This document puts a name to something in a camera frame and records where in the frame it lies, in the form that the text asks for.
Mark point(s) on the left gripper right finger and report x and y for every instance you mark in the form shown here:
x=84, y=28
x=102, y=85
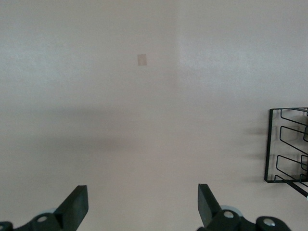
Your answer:
x=207, y=207

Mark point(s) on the brown tape patch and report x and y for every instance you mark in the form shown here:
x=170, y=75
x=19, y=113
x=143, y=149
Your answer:
x=142, y=59

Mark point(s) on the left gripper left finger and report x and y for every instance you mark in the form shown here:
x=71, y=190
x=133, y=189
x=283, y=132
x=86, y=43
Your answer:
x=74, y=209

